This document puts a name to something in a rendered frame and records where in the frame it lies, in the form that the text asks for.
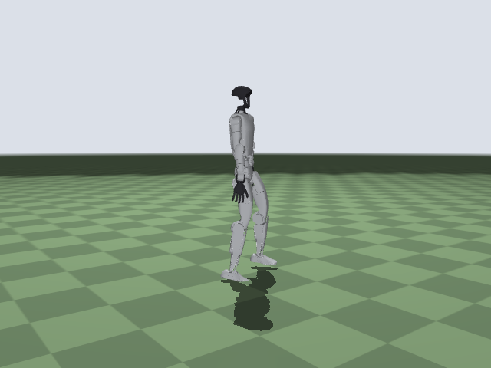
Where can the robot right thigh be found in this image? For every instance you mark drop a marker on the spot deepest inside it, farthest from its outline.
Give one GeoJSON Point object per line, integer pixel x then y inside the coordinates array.
{"type": "Point", "coordinates": [245, 209]}

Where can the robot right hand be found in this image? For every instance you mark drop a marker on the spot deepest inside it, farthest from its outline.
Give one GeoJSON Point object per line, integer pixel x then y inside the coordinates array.
{"type": "Point", "coordinates": [240, 189]}

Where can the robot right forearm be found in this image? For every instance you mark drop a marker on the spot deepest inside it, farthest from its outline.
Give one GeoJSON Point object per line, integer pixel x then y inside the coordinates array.
{"type": "Point", "coordinates": [240, 162]}

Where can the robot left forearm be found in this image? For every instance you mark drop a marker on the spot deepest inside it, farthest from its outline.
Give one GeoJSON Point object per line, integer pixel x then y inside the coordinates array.
{"type": "Point", "coordinates": [251, 162]}

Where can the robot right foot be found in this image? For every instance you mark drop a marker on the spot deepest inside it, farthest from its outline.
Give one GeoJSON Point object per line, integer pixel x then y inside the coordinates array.
{"type": "Point", "coordinates": [236, 277]}

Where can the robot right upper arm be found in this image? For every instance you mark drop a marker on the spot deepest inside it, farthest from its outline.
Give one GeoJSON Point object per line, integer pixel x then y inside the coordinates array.
{"type": "Point", "coordinates": [235, 125]}

